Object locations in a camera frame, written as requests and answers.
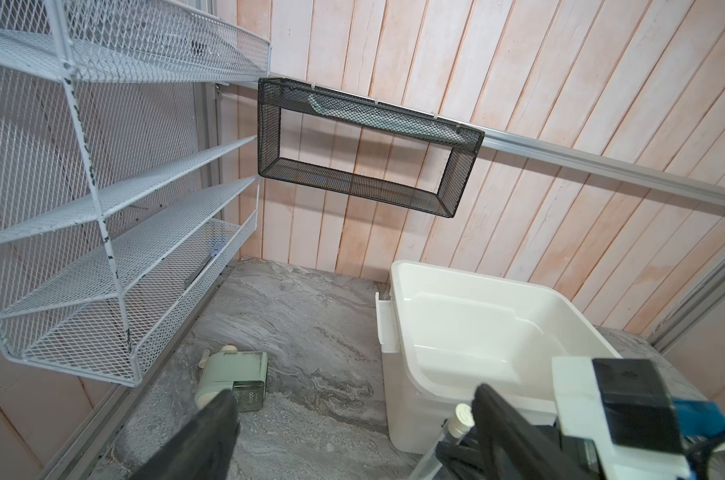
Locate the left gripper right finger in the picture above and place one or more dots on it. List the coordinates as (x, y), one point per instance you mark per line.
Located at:
(501, 429)

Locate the black wire mesh basket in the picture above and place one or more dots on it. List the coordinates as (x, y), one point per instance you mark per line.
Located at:
(332, 140)

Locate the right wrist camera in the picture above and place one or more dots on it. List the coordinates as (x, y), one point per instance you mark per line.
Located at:
(622, 406)

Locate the white wire mesh shelf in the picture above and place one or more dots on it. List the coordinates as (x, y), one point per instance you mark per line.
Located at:
(111, 226)

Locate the white plastic storage bin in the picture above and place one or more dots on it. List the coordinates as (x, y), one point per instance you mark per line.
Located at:
(443, 332)

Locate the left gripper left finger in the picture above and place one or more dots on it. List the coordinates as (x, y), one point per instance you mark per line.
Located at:
(203, 448)

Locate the green white pencil sharpener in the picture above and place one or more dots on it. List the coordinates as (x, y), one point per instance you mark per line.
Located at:
(244, 373)

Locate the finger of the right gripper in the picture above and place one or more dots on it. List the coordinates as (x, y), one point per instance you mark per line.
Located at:
(461, 461)

